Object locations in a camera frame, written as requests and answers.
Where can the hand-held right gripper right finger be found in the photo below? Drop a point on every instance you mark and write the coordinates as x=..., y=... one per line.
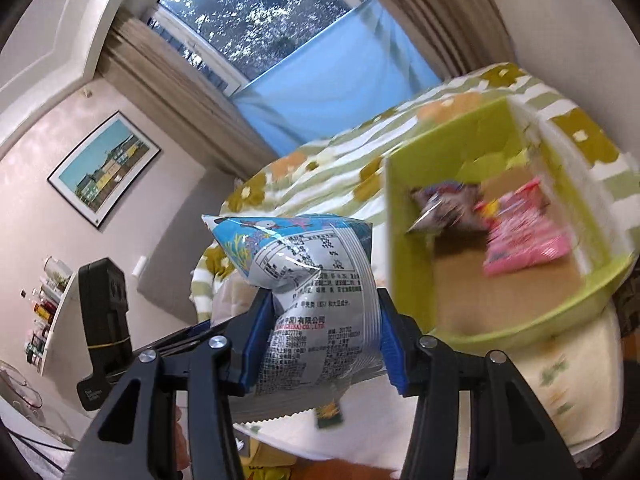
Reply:
x=397, y=360

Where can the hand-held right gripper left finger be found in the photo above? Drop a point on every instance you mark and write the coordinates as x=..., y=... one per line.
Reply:
x=255, y=345

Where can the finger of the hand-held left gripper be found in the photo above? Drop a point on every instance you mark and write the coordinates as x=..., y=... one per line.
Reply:
x=175, y=341

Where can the blue fish print snack bag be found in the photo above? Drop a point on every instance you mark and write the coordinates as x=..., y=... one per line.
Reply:
x=310, y=300

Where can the green cardboard box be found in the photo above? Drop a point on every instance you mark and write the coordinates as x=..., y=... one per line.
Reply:
x=415, y=240

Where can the shelf of small bottles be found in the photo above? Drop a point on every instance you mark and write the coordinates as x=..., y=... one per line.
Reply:
x=42, y=305

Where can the glass bowl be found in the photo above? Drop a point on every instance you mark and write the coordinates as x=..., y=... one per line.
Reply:
x=20, y=390

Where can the yellow packet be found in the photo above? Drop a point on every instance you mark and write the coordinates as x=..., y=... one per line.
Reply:
x=270, y=462

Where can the grey cartoon snack packet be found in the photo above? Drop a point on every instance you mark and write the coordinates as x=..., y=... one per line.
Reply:
x=445, y=207

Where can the pink snack packet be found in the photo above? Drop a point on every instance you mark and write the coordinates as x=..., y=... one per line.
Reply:
x=525, y=240

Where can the flowered striped blanket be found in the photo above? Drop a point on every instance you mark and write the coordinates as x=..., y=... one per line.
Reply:
x=325, y=170

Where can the beige curtain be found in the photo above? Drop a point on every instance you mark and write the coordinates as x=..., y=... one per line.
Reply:
x=440, y=15
x=190, y=105

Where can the blue cloth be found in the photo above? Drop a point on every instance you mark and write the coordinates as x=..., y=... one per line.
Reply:
x=325, y=85

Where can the window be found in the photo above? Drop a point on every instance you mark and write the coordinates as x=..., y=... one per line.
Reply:
x=260, y=10

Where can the white wall shelf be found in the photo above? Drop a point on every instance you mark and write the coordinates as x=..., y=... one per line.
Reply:
x=57, y=330

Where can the framed wall picture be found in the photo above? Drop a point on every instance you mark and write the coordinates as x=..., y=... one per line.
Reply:
x=102, y=170

